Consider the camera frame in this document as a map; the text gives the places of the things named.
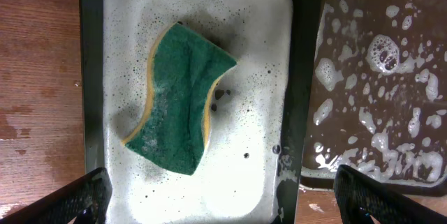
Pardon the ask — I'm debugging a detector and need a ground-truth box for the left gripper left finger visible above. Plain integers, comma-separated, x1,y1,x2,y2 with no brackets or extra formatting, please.
1,167,112,224

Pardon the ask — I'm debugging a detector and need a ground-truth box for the large brown serving tray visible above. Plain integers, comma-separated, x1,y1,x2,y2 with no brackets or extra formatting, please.
300,0,446,197

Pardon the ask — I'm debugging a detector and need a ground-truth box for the small dark soapy tray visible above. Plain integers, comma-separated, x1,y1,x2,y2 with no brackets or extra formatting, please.
80,0,320,223

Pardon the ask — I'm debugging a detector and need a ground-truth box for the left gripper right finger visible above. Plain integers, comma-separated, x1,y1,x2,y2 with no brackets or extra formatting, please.
333,165,446,224

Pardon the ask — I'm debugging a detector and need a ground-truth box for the green and yellow sponge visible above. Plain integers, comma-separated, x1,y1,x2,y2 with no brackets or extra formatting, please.
122,22,237,175

